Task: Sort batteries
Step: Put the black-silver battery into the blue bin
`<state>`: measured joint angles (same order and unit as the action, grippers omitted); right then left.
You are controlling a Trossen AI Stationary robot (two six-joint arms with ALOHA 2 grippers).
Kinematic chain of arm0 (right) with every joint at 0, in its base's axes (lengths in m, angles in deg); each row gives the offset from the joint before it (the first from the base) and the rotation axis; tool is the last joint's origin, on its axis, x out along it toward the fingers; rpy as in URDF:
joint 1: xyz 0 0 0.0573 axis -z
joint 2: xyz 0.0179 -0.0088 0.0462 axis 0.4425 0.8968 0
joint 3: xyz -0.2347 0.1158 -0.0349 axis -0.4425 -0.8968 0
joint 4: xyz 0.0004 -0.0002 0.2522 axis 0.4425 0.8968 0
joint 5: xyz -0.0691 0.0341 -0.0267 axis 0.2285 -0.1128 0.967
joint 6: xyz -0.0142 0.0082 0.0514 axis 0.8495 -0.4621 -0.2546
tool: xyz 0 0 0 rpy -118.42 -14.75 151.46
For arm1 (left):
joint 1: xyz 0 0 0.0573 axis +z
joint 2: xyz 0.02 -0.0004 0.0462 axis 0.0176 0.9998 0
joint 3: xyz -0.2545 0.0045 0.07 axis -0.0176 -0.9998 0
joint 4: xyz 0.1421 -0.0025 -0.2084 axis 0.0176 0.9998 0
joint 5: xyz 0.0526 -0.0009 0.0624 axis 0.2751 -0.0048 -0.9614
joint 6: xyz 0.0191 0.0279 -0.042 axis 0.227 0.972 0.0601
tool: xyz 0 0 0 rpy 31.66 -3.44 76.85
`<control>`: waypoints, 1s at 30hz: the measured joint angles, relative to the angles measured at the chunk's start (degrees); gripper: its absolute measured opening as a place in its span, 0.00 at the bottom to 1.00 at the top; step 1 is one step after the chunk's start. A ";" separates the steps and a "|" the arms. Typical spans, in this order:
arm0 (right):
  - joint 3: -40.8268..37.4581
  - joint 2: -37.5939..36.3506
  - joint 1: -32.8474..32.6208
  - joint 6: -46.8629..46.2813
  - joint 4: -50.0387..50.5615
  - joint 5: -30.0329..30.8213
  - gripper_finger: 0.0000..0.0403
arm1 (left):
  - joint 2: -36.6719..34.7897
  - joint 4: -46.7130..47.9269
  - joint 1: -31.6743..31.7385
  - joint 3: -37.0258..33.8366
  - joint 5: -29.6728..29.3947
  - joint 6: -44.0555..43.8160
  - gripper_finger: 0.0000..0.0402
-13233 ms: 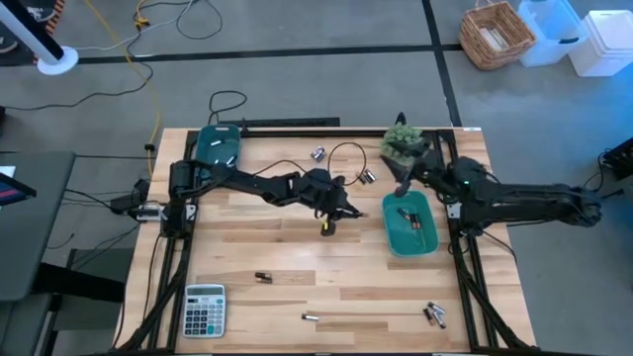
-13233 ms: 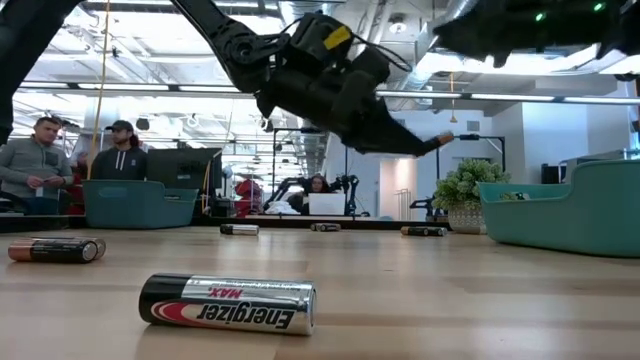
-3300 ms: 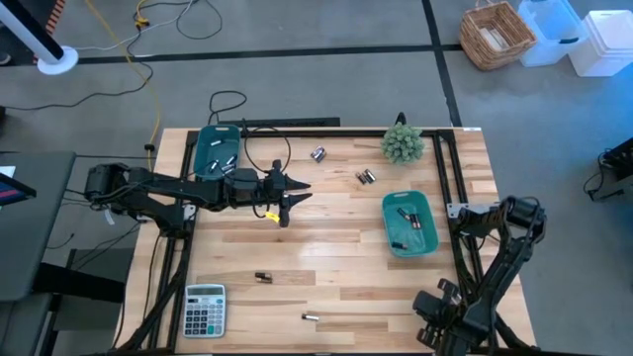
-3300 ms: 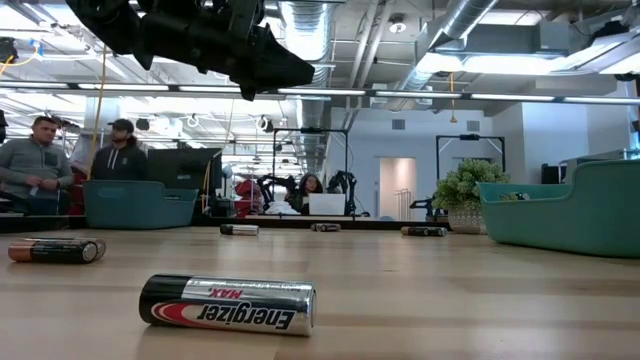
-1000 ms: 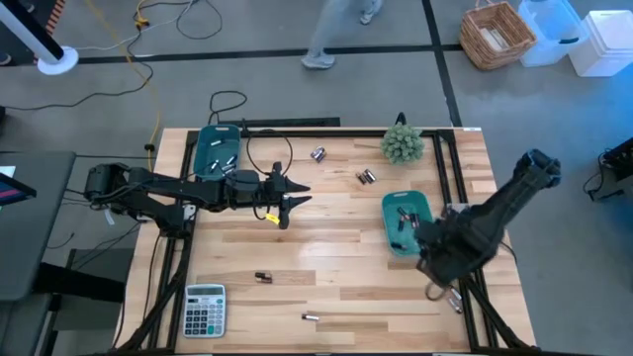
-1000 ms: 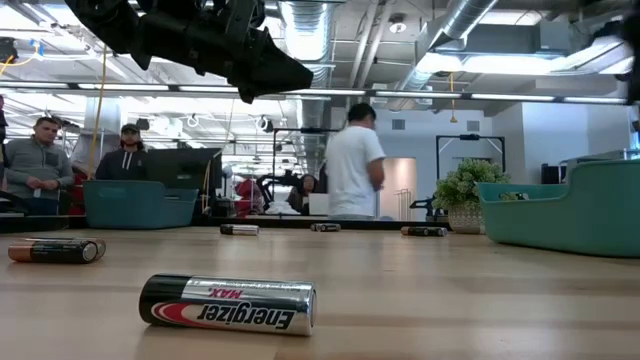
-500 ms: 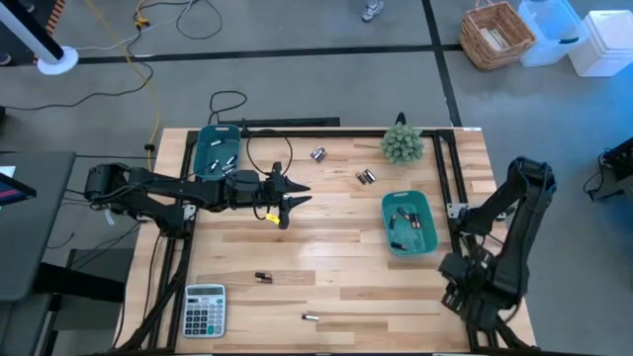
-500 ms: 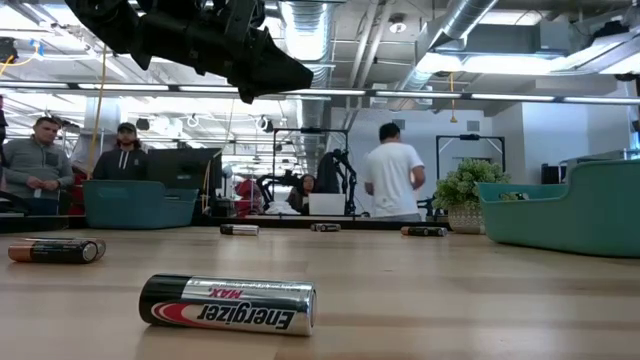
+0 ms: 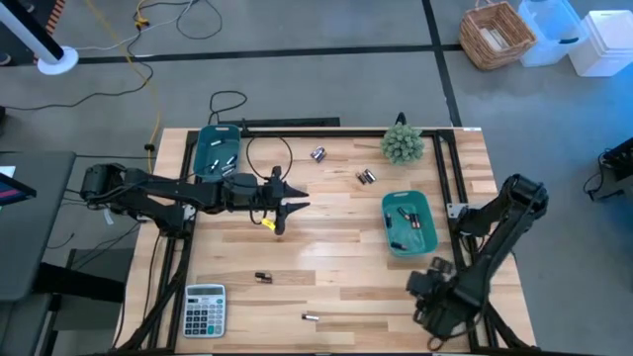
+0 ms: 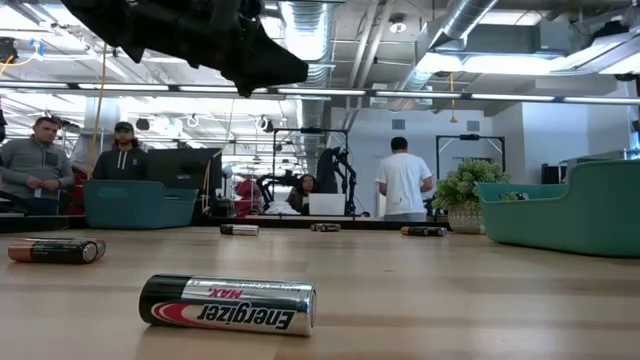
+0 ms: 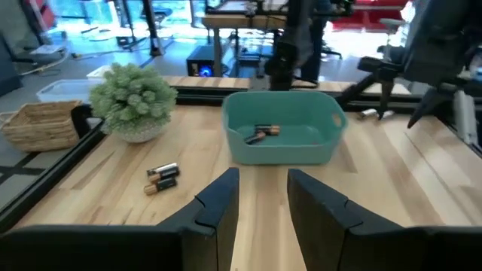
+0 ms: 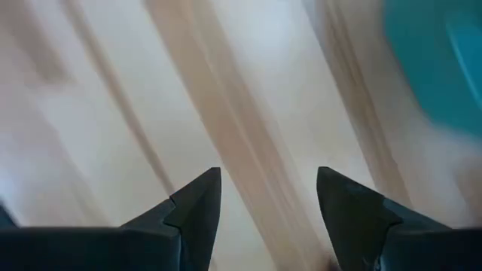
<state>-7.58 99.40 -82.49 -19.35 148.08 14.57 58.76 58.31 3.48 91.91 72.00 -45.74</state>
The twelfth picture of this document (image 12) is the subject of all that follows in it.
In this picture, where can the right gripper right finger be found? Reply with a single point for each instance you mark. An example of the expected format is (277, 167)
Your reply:
(357, 226)

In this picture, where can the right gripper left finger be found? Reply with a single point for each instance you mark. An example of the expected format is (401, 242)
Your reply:
(188, 226)

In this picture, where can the light teal plastic bin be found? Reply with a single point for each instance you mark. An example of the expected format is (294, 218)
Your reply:
(444, 56)

